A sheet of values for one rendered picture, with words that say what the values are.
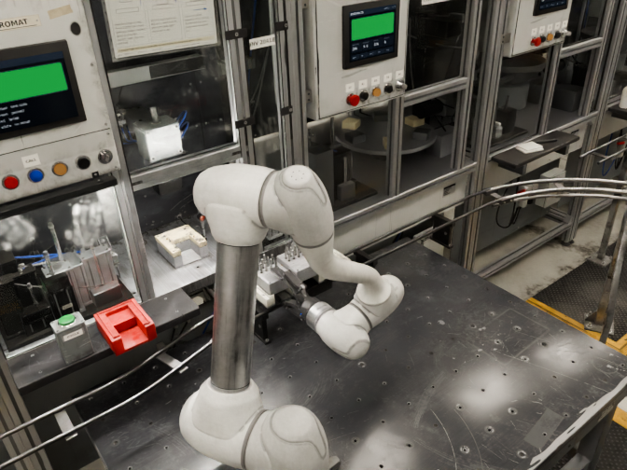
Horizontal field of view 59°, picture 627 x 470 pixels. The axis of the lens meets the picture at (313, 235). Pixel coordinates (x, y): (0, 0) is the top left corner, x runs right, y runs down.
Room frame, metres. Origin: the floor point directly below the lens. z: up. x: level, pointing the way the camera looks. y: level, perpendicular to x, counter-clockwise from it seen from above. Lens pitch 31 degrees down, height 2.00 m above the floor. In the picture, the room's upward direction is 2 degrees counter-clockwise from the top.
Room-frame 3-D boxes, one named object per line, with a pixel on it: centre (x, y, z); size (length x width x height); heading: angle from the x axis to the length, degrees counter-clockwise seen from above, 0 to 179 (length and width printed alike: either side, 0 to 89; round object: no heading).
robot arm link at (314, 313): (1.33, -0.01, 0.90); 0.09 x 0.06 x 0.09; 126
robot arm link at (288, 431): (0.90, 0.07, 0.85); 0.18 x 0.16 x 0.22; 65
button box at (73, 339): (1.21, 0.69, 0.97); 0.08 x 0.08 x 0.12; 36
